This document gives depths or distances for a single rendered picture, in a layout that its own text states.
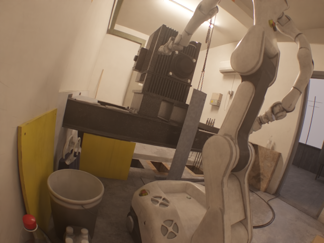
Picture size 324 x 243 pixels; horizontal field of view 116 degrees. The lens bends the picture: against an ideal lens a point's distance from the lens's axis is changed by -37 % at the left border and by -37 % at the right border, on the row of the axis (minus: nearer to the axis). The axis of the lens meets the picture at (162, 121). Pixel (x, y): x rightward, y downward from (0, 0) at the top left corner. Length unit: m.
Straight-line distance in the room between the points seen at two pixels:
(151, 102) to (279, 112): 1.13
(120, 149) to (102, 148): 0.17
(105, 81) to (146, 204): 4.27
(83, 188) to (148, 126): 0.92
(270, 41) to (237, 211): 0.74
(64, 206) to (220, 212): 0.61
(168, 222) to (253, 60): 0.76
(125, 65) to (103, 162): 3.73
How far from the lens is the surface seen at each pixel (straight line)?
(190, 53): 1.78
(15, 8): 0.40
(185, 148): 1.66
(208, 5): 0.92
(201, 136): 1.93
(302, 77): 0.90
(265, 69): 0.71
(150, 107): 1.54
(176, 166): 1.70
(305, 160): 9.32
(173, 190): 1.04
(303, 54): 0.93
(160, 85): 1.58
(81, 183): 0.96
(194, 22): 0.97
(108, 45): 4.95
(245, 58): 0.69
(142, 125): 1.56
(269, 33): 0.80
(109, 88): 4.77
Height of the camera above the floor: 0.79
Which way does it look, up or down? 5 degrees down
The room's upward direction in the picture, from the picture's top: 16 degrees clockwise
